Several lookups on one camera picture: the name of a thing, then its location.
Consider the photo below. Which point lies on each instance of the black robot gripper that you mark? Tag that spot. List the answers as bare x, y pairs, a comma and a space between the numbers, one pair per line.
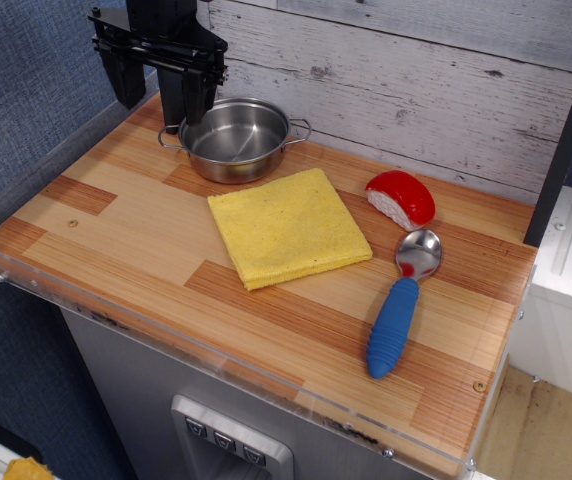
166, 35

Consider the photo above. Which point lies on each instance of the yellow cloth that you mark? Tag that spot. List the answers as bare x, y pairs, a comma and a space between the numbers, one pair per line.
287, 229

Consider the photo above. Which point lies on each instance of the small stainless steel pot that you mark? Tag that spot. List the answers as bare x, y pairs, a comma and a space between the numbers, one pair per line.
240, 140

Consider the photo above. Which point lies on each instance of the red and white sushi toy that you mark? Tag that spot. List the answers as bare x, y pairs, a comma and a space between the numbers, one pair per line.
402, 198

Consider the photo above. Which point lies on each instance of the grey toy cabinet front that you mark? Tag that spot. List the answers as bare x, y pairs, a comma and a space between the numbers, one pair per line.
137, 381

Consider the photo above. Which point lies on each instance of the silver button panel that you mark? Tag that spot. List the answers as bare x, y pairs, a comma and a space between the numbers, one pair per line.
216, 446

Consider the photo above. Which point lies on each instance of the white toy sink unit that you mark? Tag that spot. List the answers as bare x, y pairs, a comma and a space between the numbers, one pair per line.
541, 340

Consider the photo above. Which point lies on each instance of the blue handled metal spoon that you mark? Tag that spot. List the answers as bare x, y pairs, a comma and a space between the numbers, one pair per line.
419, 255

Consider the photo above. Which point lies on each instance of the black vertical right post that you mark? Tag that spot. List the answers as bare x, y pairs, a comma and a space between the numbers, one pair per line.
553, 183

